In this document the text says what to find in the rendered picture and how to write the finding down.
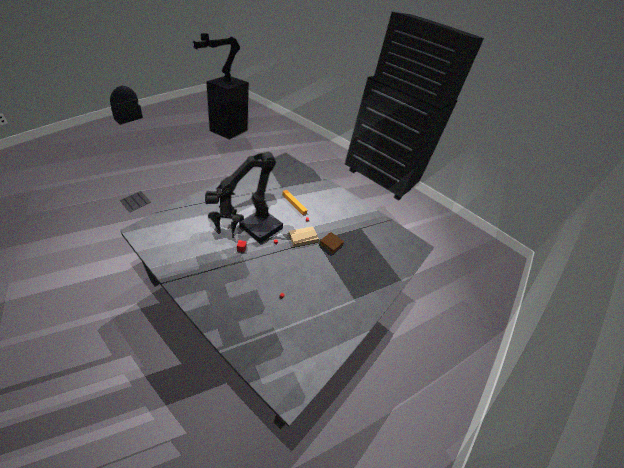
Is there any yellow long bar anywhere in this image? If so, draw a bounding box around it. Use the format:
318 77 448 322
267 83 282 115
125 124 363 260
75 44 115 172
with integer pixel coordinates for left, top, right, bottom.
282 190 307 215

